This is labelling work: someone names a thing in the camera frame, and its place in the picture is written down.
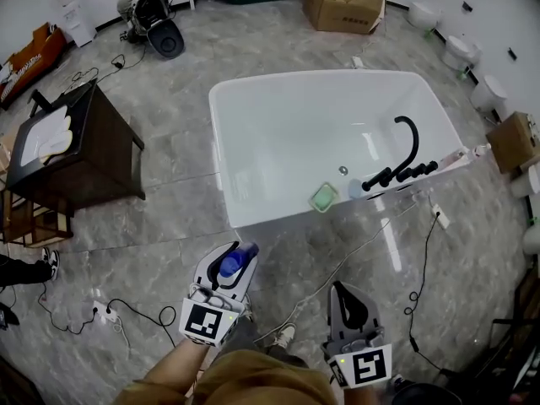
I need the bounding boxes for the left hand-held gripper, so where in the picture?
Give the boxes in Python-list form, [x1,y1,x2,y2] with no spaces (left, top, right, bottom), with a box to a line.
[179,241,259,348]

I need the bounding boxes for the black cable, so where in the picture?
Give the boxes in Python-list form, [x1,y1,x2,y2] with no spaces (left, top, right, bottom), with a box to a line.
[37,283,100,336]
[403,213,456,375]
[107,297,177,348]

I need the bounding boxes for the blue bottle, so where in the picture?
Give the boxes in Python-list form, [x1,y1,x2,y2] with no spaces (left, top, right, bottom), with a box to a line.
[219,242,260,278]

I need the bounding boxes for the white floor standing appliance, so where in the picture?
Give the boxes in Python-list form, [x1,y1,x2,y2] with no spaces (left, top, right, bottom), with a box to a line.
[57,0,97,49]

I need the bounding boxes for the person's left leg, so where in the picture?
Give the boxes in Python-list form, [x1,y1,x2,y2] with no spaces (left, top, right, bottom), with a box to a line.
[223,318,262,354]

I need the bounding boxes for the striped black white cushion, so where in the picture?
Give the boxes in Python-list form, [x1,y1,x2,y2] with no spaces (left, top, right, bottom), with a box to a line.
[0,52,43,100]

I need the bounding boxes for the orange sofa bed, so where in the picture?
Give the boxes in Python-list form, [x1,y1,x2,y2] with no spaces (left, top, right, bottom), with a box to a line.
[0,22,68,111]

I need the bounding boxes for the black handheld device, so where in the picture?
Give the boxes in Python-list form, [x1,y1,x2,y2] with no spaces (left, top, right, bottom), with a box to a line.
[0,301,20,331]

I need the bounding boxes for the pale green soap dish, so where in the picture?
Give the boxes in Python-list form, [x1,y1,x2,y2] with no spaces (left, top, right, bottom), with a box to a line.
[307,181,341,213]

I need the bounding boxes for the white sink basin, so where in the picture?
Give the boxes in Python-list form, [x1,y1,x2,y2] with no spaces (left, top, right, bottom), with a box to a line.
[19,103,71,166]

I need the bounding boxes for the person's leg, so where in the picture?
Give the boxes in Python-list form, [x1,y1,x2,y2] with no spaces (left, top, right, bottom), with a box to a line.
[223,318,262,354]
[267,342,309,369]

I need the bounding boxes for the person's right leg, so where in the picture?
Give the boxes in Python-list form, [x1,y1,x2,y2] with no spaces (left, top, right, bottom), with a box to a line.
[267,342,309,369]

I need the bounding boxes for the black backpack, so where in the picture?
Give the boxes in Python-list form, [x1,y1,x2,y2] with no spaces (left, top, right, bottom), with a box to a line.
[132,0,170,31]

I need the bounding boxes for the green soap bar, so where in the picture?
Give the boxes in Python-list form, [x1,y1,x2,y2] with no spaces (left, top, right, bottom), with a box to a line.
[312,186,337,208]

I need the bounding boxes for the wooden shelf rack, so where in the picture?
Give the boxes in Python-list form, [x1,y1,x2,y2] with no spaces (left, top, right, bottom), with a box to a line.
[0,186,75,248]

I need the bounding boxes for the black curved faucet spout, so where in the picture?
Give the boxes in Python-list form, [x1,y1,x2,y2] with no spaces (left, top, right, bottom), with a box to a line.
[390,116,420,183]

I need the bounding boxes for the white bathtub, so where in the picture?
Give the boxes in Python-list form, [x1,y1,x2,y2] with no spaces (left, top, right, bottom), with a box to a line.
[208,69,470,230]

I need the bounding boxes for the black vanity faucet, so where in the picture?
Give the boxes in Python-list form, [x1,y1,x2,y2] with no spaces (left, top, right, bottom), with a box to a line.
[28,89,54,113]

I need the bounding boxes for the brown cardboard box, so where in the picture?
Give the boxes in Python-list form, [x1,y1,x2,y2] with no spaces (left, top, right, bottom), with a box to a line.
[485,111,540,175]

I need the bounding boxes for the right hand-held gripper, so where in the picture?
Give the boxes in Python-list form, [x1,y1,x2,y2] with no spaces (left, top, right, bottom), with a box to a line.
[322,280,392,390]

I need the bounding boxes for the person's right forearm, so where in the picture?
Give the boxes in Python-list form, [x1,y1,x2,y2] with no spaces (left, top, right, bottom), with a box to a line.
[341,384,383,405]

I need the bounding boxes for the dark oval padded panel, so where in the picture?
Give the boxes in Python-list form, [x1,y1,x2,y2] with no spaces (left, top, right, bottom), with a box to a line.
[147,19,186,60]
[391,377,452,405]

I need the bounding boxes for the dark wooden vanity cabinet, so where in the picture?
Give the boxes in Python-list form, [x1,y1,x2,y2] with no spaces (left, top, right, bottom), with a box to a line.
[4,78,147,217]

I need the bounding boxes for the person's left forearm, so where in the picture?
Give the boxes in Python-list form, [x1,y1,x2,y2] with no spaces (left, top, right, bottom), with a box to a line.
[141,337,212,396]

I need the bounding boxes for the person's brown shirt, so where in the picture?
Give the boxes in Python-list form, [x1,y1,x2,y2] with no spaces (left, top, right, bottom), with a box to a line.
[113,348,338,405]

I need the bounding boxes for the large cardboard box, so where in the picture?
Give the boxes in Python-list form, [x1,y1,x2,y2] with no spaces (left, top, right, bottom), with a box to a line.
[301,0,387,36]

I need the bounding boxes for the cream slipper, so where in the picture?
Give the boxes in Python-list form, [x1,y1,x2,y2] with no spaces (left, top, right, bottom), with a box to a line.
[36,129,73,165]
[40,115,73,143]

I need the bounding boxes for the person's right shoe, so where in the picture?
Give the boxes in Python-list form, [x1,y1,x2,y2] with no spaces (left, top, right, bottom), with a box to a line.
[272,322,296,348]

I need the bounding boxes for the pink white tube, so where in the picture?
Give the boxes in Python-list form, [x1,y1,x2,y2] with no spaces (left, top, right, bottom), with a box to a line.
[438,148,469,170]

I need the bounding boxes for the black hand shower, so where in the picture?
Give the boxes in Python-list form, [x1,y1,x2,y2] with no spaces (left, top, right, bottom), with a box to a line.
[361,167,392,192]

